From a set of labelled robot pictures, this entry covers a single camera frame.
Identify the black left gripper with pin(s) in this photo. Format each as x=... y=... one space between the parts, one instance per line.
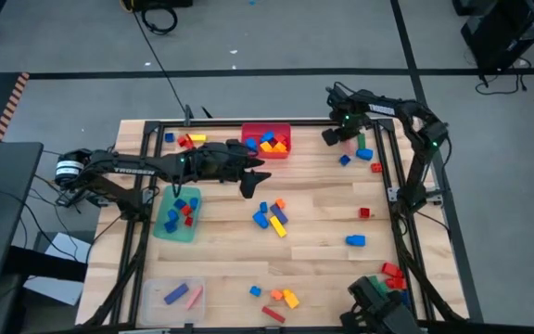
x=211 y=162

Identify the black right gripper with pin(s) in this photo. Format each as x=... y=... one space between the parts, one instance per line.
x=350 y=126

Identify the long green block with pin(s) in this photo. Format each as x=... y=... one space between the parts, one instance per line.
x=362 y=142
x=379 y=284

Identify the small blue block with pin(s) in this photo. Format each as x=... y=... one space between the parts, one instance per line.
x=170 y=227
x=173 y=214
x=255 y=291
x=194 y=203
x=180 y=203
x=263 y=207
x=169 y=137
x=345 y=160

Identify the small red block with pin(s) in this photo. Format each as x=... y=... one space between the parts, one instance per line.
x=186 y=210
x=376 y=167
x=181 y=140
x=364 y=213
x=188 y=221

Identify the long pink block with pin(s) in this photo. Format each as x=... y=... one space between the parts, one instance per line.
x=194 y=297

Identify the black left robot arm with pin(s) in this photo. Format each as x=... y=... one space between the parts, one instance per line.
x=132 y=169

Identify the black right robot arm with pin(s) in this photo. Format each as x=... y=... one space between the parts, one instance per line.
x=383 y=110

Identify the red plastic bin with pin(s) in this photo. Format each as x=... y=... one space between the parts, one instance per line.
x=248 y=127

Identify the long yellow block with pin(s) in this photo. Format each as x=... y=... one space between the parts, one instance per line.
x=278 y=227

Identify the green translucent plastic bin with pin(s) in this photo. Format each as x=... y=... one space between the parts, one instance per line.
x=160 y=232

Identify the long red block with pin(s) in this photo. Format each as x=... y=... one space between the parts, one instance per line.
x=273 y=314

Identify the clear plastic bin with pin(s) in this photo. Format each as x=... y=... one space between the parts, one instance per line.
x=151 y=315

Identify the black boxy device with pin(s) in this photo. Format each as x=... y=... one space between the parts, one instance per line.
x=378 y=311

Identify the black equipment rack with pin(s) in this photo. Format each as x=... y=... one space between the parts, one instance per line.
x=508 y=32

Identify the striped hazard strip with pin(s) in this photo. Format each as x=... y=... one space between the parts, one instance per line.
x=10 y=106

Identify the black side table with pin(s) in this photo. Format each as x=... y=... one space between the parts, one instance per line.
x=3 y=209

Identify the black aluminium table frame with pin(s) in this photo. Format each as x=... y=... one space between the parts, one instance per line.
x=267 y=123

